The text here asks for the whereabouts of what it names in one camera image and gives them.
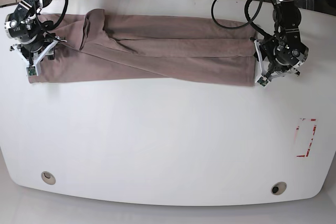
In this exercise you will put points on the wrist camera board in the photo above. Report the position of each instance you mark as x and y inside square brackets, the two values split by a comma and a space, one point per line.
[263, 81]
[32, 71]

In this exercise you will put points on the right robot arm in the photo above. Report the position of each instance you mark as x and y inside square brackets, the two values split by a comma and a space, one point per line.
[23, 24]

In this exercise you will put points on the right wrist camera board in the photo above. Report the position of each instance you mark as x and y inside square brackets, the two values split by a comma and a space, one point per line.
[32, 71]

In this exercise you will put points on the table grommet hole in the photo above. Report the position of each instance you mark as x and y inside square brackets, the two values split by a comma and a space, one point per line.
[48, 178]
[278, 188]

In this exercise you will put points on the red tape marking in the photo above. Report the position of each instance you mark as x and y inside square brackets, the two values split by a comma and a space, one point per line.
[304, 135]

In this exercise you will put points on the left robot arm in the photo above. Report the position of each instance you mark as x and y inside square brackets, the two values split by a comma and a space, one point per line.
[287, 18]

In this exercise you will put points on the mauve t-shirt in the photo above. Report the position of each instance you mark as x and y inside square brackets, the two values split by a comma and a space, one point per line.
[106, 46]

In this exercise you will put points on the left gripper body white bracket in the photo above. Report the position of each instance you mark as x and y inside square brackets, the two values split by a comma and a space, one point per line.
[275, 61]

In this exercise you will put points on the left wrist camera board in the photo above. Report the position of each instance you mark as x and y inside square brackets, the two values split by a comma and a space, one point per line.
[263, 81]

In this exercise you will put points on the left table grommet hole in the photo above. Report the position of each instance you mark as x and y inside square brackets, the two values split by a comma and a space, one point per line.
[48, 178]

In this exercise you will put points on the right table grommet hole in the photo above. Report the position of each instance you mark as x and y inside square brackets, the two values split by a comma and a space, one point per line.
[278, 188]

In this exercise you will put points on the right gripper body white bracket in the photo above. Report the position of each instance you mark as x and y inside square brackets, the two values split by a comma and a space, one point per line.
[34, 51]

